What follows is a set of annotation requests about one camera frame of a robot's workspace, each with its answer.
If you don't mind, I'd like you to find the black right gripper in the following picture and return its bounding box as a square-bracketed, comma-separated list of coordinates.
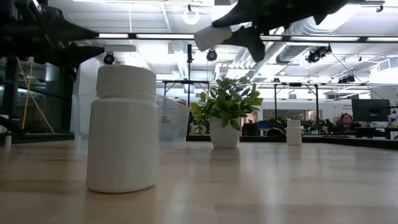
[211, 0, 352, 63]

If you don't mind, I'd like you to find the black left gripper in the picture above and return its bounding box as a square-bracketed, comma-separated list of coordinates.
[0, 0, 105, 69]

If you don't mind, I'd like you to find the large white pill bottle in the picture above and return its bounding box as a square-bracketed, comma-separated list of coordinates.
[86, 64, 160, 194]

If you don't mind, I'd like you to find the clear plastic basket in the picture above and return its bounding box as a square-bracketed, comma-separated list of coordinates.
[70, 93, 190, 153]

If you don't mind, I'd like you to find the green leafy plant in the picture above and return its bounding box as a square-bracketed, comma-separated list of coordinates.
[189, 77, 264, 135]

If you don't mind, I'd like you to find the black ceiling spotlight cluster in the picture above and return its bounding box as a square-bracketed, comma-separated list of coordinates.
[305, 45, 333, 64]

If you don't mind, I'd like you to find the black vertical pole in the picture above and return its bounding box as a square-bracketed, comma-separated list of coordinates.
[187, 43, 193, 135]

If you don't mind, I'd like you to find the white plant pot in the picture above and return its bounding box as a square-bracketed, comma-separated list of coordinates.
[209, 116, 242, 149]

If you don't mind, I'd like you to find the person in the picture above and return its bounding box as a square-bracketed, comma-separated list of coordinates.
[340, 113, 354, 128]

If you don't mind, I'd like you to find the black computer monitor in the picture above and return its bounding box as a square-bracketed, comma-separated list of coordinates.
[351, 98, 391, 123]

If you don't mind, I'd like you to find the white ring light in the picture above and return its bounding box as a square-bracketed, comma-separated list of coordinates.
[182, 6, 200, 26]

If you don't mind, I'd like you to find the black overhead frame beam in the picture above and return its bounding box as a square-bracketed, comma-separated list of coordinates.
[95, 32, 398, 44]

